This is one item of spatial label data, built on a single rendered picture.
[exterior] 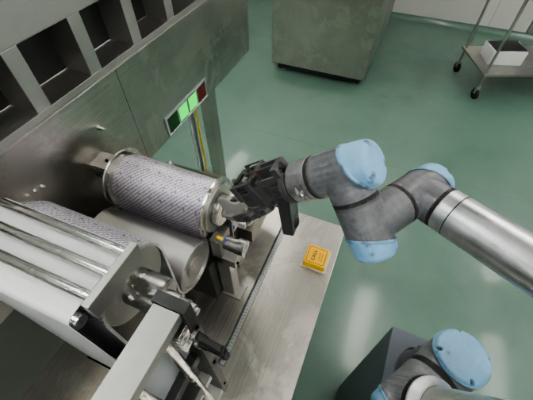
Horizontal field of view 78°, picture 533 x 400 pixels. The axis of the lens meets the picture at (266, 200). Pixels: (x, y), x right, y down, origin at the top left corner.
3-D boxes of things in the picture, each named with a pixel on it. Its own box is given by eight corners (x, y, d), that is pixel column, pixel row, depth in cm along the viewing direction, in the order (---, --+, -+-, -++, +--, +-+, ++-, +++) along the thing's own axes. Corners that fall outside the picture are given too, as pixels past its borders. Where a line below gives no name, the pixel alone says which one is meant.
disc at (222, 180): (204, 251, 76) (196, 207, 66) (201, 250, 76) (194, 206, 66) (232, 208, 86) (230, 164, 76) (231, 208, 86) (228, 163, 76)
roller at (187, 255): (187, 300, 76) (176, 277, 67) (98, 263, 82) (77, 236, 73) (212, 258, 83) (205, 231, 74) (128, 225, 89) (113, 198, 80)
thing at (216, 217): (216, 208, 70) (231, 188, 76) (208, 205, 71) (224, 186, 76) (216, 232, 75) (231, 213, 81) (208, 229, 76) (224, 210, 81)
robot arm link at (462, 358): (478, 376, 77) (512, 361, 66) (441, 415, 72) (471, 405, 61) (435, 332, 83) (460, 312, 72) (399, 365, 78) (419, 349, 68)
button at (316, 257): (323, 272, 104) (324, 268, 102) (301, 264, 106) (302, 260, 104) (329, 254, 108) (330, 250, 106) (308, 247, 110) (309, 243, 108)
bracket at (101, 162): (109, 175, 79) (106, 169, 78) (90, 168, 81) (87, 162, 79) (123, 161, 82) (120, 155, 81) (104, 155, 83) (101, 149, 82)
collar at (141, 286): (159, 323, 54) (148, 308, 49) (129, 309, 56) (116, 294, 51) (180, 289, 58) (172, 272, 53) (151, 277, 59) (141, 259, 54)
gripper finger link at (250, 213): (236, 205, 70) (267, 193, 65) (242, 210, 71) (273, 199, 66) (228, 221, 67) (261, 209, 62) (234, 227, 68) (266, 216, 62)
